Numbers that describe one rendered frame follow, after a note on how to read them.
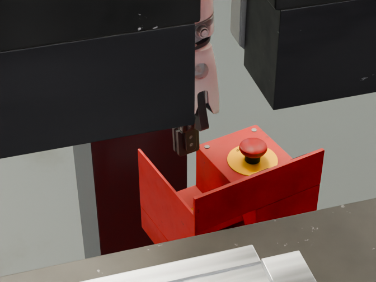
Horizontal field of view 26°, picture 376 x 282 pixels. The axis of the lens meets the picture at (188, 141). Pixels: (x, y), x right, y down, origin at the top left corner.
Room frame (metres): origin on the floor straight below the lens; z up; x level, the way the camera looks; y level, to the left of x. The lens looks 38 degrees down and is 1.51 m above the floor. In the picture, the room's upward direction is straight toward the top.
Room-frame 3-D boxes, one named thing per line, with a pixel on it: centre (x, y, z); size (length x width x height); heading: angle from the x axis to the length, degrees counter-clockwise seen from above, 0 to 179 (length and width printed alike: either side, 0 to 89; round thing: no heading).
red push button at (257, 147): (0.90, -0.09, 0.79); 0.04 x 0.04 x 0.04
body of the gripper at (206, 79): (0.88, 0.01, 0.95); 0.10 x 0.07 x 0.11; 30
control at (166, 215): (0.87, -0.06, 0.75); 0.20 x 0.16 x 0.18; 120
